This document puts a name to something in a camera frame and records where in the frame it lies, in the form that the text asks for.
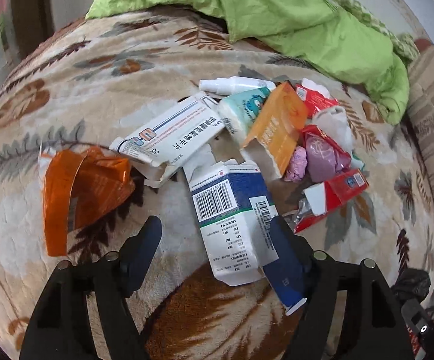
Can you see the white spray bottle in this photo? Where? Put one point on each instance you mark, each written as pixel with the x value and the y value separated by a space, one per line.
pixel 234 85

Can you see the red tissue pack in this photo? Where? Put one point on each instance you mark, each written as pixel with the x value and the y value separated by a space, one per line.
pixel 315 96

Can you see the crumpled white tissue wad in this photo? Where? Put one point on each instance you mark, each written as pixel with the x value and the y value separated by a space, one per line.
pixel 333 121

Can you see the orange medicine box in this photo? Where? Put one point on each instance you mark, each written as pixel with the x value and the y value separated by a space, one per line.
pixel 274 135

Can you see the pink crumpled paper ball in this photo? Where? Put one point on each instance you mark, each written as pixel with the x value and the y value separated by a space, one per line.
pixel 297 165

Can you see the white medicine box blue stripe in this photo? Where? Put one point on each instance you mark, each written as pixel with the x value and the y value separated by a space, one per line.
pixel 161 147

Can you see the green quilt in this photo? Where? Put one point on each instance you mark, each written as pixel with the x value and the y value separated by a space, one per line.
pixel 340 38

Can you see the red cigarette box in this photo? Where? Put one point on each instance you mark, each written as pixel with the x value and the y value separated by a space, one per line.
pixel 321 199

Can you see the orange plastic wrapper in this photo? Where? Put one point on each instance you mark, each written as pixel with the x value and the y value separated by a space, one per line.
pixel 78 189

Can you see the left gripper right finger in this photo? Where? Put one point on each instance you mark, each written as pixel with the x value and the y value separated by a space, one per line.
pixel 354 298

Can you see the teal tissue pack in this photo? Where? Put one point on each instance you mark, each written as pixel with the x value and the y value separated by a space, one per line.
pixel 239 111

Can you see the red bag purple contents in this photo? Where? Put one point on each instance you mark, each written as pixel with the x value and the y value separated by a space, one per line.
pixel 325 158

